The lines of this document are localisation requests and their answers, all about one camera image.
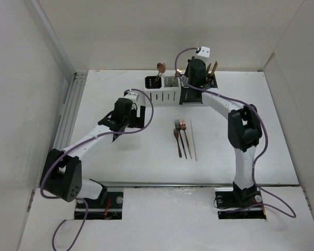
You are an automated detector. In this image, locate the gold knife black handle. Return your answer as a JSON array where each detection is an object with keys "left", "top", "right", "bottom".
[{"left": 209, "top": 61, "right": 218, "bottom": 80}]

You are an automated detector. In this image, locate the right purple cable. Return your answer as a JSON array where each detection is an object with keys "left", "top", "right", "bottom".
[{"left": 174, "top": 47, "right": 297, "bottom": 219}]

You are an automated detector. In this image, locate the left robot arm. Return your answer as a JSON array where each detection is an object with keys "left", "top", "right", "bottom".
[{"left": 40, "top": 92, "right": 145, "bottom": 208}]

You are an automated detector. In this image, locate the aluminium rail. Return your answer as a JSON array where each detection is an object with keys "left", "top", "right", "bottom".
[
  {"left": 104, "top": 181, "right": 301, "bottom": 189},
  {"left": 48, "top": 72, "right": 87, "bottom": 152}
]

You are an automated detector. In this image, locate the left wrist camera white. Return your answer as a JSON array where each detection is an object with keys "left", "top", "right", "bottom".
[{"left": 124, "top": 89, "right": 139, "bottom": 104}]

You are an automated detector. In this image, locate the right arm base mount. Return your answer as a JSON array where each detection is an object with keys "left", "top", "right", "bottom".
[{"left": 214, "top": 188, "right": 266, "bottom": 220}]

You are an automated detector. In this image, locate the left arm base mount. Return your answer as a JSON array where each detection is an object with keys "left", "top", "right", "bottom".
[{"left": 85, "top": 187, "right": 124, "bottom": 220}]

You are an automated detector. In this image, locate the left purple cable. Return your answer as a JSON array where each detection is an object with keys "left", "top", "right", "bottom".
[{"left": 40, "top": 88, "right": 155, "bottom": 251}]

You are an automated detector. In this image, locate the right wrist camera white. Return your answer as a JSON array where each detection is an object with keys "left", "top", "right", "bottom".
[{"left": 195, "top": 46, "right": 210, "bottom": 60}]

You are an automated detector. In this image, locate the small copper spoon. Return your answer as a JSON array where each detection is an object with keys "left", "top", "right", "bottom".
[{"left": 156, "top": 63, "right": 164, "bottom": 78}]

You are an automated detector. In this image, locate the white utensil holder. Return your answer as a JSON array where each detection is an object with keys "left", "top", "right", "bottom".
[{"left": 144, "top": 76, "right": 181, "bottom": 106}]

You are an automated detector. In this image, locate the front aluminium rail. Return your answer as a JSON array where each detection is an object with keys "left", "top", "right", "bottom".
[{"left": 104, "top": 181, "right": 301, "bottom": 189}]

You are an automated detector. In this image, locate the large copper spoon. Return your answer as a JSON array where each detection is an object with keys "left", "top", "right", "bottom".
[{"left": 155, "top": 63, "right": 166, "bottom": 83}]

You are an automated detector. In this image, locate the metal chopstick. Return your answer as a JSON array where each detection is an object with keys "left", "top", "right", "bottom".
[{"left": 190, "top": 119, "right": 197, "bottom": 161}]

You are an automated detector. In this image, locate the gold fork dark handle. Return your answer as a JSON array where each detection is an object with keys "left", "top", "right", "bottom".
[{"left": 172, "top": 69, "right": 182, "bottom": 86}]

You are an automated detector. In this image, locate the black utensil holder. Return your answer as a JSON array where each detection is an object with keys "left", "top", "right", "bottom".
[{"left": 179, "top": 75, "right": 218, "bottom": 105}]

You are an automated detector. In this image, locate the purple cable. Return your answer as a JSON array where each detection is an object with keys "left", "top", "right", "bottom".
[
  {"left": 174, "top": 47, "right": 297, "bottom": 219},
  {"left": 40, "top": 88, "right": 155, "bottom": 251}
]

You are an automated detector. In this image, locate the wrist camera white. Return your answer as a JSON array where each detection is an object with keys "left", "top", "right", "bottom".
[
  {"left": 124, "top": 89, "right": 139, "bottom": 104},
  {"left": 195, "top": 46, "right": 210, "bottom": 60}
]

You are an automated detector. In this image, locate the aluminium rail left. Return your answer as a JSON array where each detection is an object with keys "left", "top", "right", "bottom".
[{"left": 48, "top": 72, "right": 87, "bottom": 152}]

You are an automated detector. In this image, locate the black fork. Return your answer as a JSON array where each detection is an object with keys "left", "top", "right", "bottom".
[{"left": 175, "top": 119, "right": 187, "bottom": 159}]

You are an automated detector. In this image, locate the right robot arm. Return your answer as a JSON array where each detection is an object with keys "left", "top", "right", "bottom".
[{"left": 180, "top": 58, "right": 267, "bottom": 207}]

